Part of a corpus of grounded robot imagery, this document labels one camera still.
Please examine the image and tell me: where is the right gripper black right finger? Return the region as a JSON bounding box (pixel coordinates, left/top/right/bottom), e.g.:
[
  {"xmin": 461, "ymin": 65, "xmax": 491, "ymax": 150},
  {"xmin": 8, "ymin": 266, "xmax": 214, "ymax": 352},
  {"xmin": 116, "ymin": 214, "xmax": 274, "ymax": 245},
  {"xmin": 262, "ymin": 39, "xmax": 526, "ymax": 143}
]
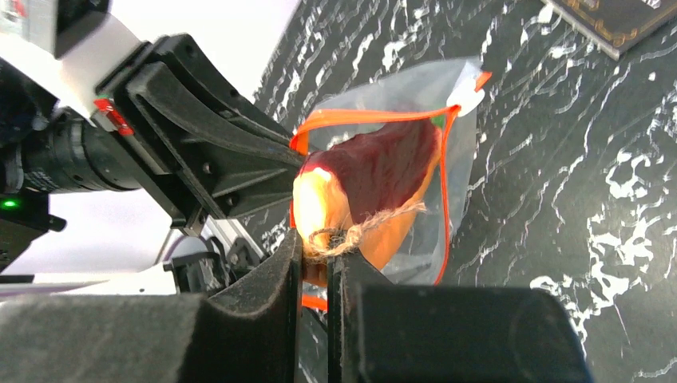
[{"xmin": 327, "ymin": 252, "xmax": 592, "ymax": 382}]

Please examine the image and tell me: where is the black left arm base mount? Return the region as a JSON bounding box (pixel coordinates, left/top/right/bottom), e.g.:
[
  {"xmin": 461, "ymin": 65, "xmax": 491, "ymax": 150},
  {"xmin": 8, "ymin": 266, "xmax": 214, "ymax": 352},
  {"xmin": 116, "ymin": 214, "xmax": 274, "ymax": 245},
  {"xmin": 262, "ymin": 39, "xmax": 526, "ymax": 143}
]
[{"xmin": 162, "ymin": 235, "xmax": 270, "ymax": 296}]

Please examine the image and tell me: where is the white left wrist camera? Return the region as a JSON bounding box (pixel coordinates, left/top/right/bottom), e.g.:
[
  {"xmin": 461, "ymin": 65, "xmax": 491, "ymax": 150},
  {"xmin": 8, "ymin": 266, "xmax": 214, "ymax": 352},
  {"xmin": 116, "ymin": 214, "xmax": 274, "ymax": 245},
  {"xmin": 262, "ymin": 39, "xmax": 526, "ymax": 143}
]
[{"xmin": 1, "ymin": 0, "xmax": 141, "ymax": 117}]

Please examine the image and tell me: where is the dark red sweet potato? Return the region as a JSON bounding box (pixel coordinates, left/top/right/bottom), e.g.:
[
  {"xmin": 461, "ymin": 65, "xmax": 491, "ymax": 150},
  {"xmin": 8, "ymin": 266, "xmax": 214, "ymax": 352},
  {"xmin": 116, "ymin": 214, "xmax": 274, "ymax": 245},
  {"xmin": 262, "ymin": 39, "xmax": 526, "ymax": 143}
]
[{"xmin": 299, "ymin": 120, "xmax": 441, "ymax": 224}]

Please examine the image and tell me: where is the dark paperback book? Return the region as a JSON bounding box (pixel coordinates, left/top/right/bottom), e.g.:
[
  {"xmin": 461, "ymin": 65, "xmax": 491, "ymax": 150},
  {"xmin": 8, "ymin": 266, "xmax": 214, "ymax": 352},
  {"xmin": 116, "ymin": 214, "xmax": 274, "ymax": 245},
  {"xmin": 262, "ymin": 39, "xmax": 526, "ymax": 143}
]
[{"xmin": 545, "ymin": 0, "xmax": 676, "ymax": 61}]

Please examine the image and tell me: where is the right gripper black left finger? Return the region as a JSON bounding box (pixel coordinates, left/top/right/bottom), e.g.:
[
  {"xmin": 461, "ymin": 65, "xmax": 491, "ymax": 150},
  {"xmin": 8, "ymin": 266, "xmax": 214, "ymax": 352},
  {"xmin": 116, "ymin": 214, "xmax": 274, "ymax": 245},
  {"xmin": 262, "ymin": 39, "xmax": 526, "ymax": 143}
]
[{"xmin": 1, "ymin": 230, "xmax": 302, "ymax": 382}]

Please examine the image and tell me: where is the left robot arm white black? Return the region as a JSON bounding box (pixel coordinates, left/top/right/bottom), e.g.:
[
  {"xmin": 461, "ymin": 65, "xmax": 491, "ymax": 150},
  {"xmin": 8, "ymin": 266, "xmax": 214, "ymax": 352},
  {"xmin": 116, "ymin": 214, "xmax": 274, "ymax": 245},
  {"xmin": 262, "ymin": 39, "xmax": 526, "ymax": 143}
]
[{"xmin": 1, "ymin": 34, "xmax": 303, "ymax": 267}]

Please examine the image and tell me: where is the orange toy squash slice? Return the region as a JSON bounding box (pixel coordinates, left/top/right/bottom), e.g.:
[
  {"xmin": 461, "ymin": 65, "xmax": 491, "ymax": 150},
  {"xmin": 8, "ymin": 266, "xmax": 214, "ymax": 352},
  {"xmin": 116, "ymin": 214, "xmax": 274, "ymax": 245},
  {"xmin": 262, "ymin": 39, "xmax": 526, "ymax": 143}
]
[{"xmin": 292, "ymin": 132, "xmax": 442, "ymax": 286}]

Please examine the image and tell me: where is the clear zip bag orange zipper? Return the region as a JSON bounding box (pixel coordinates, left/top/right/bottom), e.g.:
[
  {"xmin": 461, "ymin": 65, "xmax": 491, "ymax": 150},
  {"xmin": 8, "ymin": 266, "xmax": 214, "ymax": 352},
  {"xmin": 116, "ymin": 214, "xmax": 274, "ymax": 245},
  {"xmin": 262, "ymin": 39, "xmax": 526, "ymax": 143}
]
[{"xmin": 288, "ymin": 57, "xmax": 489, "ymax": 382}]

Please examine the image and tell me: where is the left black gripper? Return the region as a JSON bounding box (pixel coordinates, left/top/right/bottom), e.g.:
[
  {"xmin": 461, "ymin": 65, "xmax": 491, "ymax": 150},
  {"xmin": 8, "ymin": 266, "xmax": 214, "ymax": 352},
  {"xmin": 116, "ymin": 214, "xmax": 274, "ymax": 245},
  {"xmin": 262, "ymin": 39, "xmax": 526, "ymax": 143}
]
[{"xmin": 93, "ymin": 34, "xmax": 303, "ymax": 235}]

